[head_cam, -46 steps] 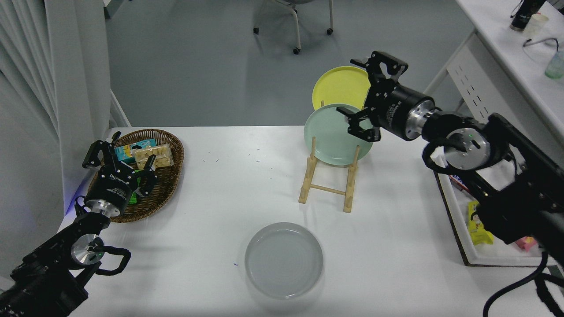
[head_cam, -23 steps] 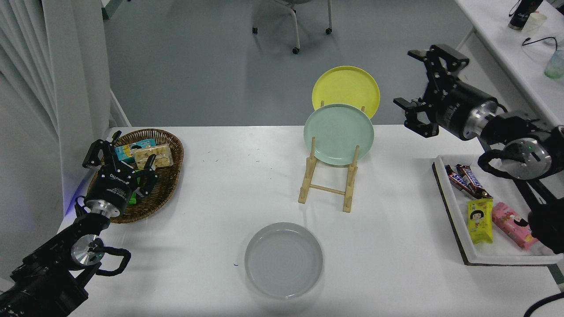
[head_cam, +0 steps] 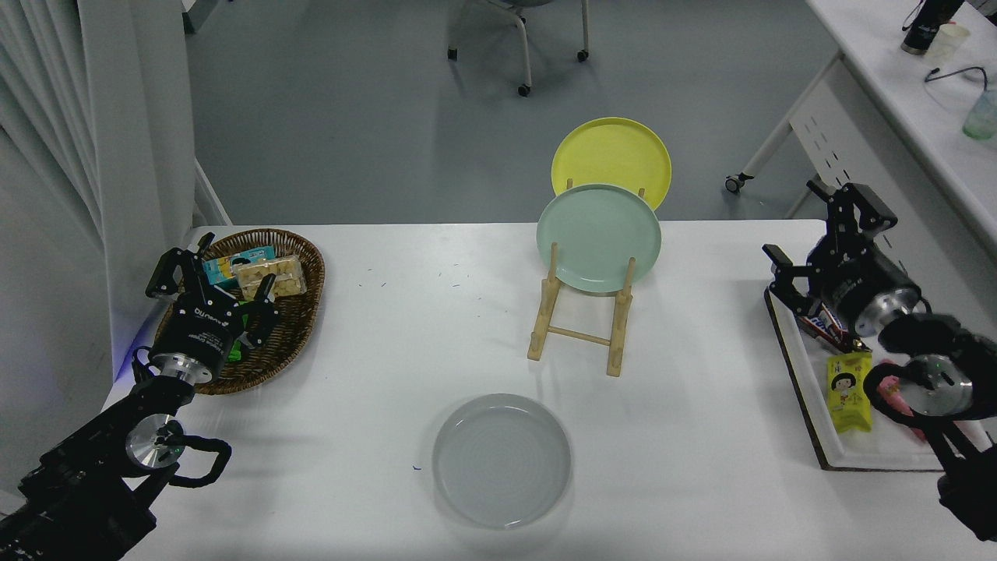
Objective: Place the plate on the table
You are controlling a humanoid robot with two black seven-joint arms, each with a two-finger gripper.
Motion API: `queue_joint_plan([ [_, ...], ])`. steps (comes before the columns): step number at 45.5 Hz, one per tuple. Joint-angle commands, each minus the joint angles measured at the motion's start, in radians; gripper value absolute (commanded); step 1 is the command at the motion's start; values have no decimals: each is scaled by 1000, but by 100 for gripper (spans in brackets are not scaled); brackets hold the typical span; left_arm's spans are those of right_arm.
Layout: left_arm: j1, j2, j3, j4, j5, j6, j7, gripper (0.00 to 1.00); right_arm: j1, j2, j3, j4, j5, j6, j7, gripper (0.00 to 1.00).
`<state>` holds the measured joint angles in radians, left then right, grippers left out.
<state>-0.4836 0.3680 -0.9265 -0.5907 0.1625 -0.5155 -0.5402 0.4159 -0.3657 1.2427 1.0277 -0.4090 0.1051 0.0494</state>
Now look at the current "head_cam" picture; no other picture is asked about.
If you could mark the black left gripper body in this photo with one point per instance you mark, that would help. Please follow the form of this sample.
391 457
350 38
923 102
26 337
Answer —
199 331

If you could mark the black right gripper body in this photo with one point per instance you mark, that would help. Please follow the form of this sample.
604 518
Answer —
853 273

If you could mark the grey plate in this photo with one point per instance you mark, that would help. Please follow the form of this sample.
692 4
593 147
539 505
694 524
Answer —
502 460

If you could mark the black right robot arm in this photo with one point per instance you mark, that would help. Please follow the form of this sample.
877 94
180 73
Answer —
966 483

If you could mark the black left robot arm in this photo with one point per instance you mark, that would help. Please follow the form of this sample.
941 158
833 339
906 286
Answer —
86 475

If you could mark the wooden plate rack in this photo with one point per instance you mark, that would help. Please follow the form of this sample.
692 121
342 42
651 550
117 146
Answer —
615 335

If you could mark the mint green plate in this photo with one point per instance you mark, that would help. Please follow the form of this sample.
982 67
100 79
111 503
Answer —
600 238

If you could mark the yellow plate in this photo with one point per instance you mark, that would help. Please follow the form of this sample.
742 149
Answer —
611 152

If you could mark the green snack packet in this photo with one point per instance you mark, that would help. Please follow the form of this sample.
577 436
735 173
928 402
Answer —
249 318

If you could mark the brown wicker basket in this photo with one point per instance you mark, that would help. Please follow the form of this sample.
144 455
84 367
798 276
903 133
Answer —
296 327

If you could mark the clear pack of biscuits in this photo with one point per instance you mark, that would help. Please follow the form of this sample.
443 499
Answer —
284 273

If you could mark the teal snack packet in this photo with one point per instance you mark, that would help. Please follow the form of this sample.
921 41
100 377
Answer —
222 267

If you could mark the yellow snack packet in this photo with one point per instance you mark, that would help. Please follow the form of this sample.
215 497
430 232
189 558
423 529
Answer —
849 393

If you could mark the pink snack packet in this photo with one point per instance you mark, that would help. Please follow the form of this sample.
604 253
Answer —
896 397

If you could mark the white side table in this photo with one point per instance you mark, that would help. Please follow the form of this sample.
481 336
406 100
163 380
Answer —
880 78

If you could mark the white tray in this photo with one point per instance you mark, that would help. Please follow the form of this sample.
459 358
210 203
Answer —
818 421

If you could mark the white curtain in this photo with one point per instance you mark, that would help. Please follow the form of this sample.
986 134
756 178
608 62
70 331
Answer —
47 156

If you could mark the white paper cup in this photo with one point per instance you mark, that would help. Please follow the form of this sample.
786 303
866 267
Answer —
946 43

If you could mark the black bottle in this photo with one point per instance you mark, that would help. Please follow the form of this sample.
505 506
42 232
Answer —
923 31

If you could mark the office chair on casters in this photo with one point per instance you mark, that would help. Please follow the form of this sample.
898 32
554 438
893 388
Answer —
526 62

